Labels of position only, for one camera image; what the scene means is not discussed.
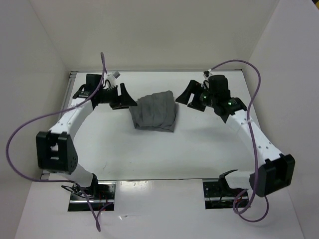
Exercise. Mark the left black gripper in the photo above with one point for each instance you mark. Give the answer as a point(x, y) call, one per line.
point(124, 100)

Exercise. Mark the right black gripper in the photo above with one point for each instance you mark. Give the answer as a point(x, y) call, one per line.
point(192, 87)

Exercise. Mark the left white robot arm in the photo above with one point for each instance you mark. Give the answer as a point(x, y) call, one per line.
point(56, 152)

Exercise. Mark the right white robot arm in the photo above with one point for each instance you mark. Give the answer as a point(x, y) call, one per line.
point(274, 169)

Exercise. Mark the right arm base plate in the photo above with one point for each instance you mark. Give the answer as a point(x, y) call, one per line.
point(216, 198)

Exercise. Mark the grey pleated skirt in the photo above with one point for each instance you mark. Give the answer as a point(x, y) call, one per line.
point(155, 112)

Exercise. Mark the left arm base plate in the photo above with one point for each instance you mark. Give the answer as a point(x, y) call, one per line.
point(104, 200)

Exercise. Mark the aluminium table frame rail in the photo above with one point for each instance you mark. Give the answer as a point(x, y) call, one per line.
point(45, 174)

